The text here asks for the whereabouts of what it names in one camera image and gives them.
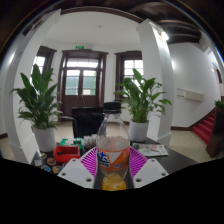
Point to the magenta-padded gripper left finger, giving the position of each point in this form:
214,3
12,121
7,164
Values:
75,171

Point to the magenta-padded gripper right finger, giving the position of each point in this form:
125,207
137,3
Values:
151,171

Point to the orange drink plastic bottle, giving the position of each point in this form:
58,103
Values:
113,150

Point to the red box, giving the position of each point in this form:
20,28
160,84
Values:
66,154

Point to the white printed magazine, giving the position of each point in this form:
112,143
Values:
151,150

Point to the green and white box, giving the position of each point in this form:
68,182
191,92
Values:
71,141

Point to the brown box with white items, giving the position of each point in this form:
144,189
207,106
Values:
90,140

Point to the black chair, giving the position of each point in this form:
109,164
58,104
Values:
85,121

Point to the red carpeted staircase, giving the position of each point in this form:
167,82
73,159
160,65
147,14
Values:
205,128

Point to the potted plant in white pot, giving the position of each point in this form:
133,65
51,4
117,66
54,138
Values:
38,100
141,96

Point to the dark wooden double door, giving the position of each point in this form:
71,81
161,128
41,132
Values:
81,83

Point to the dark framed window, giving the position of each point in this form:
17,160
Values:
40,60
128,66

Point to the green exit sign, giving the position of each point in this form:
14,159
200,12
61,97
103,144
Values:
79,47

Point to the white wall radiator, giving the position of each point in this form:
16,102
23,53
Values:
191,95

